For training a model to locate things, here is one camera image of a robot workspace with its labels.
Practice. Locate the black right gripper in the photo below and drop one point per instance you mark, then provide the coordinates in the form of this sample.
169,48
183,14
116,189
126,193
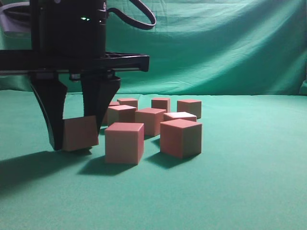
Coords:
69,36

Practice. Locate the placed pink cube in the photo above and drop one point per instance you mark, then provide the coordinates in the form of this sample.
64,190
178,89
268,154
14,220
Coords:
191,106
128,101
161,103

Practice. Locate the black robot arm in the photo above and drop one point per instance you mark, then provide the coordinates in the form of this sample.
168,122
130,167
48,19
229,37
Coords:
68,36

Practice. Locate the green cloth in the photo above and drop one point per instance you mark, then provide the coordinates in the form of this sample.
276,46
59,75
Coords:
246,61

